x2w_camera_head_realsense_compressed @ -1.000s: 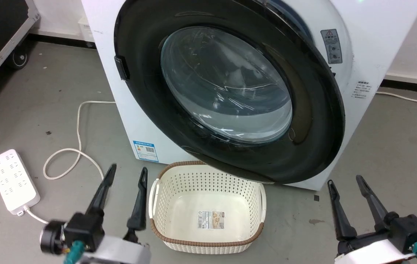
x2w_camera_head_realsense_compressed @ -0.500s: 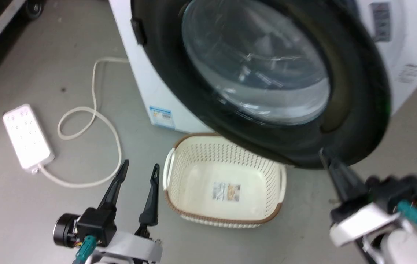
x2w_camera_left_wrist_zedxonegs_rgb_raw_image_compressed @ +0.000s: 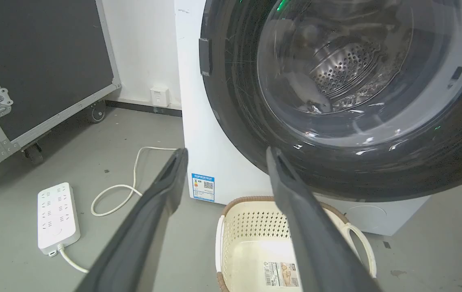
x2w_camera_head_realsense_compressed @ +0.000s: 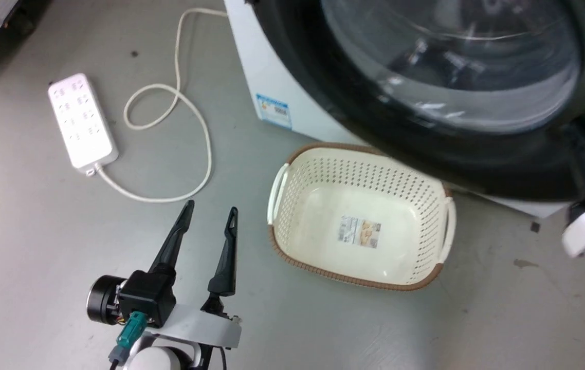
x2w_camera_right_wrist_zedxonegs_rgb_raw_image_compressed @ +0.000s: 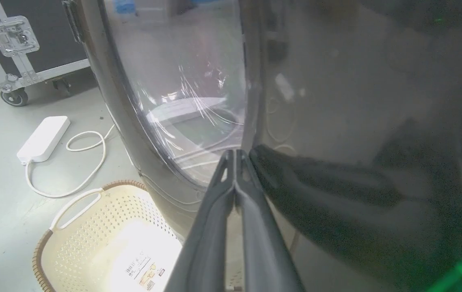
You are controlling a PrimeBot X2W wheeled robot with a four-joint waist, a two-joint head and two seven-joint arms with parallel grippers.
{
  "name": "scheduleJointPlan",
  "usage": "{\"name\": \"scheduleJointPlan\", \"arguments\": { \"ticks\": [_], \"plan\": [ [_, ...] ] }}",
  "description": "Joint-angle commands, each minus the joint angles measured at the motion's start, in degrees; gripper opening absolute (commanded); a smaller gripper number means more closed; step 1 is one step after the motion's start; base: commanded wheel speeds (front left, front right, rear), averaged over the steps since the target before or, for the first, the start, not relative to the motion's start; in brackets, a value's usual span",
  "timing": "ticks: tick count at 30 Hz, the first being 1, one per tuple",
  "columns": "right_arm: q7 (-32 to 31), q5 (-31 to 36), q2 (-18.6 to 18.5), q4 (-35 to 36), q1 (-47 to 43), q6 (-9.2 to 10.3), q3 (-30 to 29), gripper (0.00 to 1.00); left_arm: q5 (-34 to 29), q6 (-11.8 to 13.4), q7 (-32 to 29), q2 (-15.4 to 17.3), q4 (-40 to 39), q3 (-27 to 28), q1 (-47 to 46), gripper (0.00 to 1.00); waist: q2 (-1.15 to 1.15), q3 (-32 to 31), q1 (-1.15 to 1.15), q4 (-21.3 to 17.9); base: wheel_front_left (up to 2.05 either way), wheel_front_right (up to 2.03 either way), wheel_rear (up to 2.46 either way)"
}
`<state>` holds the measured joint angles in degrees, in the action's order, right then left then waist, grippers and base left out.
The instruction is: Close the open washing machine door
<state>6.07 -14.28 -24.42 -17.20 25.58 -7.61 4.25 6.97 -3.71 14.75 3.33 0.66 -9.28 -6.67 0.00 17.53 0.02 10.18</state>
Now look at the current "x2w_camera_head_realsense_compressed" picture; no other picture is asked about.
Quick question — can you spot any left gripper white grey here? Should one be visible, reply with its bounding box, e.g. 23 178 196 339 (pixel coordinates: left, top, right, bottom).
86 200 243 351

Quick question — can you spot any white washing machine body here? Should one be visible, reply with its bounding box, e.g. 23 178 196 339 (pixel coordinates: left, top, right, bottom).
223 0 572 220

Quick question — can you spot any blue energy label sticker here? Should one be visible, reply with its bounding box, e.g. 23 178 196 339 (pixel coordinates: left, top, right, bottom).
255 92 294 130

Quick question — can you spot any white power strip cord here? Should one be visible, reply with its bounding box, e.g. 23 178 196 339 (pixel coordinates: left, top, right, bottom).
93 7 229 204

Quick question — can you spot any green plug black cable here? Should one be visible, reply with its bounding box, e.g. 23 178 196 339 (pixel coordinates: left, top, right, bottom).
108 310 148 370

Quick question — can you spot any paper label inside basket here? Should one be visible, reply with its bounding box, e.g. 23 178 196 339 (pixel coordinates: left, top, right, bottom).
338 214 382 249

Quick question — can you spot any dark round washing machine door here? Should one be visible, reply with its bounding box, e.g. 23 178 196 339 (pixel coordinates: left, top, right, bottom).
249 0 585 202

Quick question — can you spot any cream perforated laundry basket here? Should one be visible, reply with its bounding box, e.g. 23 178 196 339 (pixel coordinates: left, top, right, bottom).
266 142 458 292

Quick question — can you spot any white power strip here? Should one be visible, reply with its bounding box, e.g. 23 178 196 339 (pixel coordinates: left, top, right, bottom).
48 72 119 177

